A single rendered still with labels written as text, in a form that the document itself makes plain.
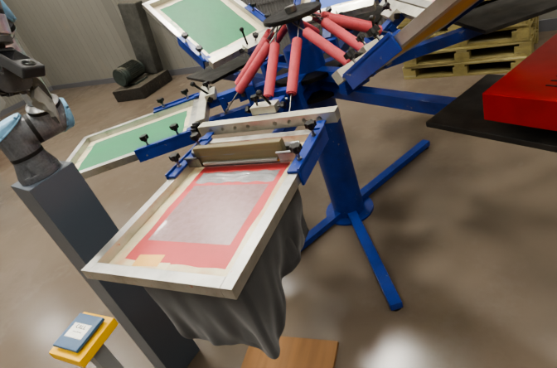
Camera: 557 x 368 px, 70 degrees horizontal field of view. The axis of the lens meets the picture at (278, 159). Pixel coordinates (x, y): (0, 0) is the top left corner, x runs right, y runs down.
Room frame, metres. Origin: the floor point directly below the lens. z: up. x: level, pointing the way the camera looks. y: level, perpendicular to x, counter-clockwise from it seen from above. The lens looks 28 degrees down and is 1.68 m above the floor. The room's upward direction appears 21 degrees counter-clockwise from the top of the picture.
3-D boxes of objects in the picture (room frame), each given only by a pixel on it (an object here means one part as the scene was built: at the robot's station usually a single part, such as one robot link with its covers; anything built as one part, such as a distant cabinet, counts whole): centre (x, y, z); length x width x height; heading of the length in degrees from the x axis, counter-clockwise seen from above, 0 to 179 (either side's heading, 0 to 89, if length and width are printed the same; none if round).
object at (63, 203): (1.45, 0.86, 0.60); 0.18 x 0.18 x 1.20; 46
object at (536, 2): (2.07, -1.00, 0.91); 1.34 x 0.41 x 0.08; 87
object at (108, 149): (2.16, 0.58, 1.05); 1.08 x 0.61 x 0.23; 87
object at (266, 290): (1.06, 0.11, 0.74); 0.46 x 0.04 x 0.42; 147
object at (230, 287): (1.22, 0.25, 0.97); 0.79 x 0.58 x 0.04; 147
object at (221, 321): (0.98, 0.41, 0.74); 0.45 x 0.03 x 0.43; 57
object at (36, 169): (1.45, 0.86, 1.25); 0.15 x 0.15 x 0.10
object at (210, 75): (2.70, -0.02, 0.91); 1.34 x 0.41 x 0.08; 27
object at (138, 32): (7.47, 1.83, 0.76); 0.91 x 0.90 x 1.53; 136
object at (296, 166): (1.27, -0.11, 0.98); 0.30 x 0.05 x 0.07; 147
